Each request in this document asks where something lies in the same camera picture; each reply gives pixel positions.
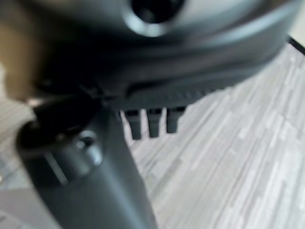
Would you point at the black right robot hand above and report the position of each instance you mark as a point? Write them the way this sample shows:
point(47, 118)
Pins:
point(152, 69)

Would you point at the black baseboard strip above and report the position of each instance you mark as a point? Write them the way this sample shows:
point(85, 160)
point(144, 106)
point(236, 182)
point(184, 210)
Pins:
point(297, 45)

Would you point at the brown wooden furniture panel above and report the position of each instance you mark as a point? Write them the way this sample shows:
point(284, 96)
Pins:
point(16, 43)

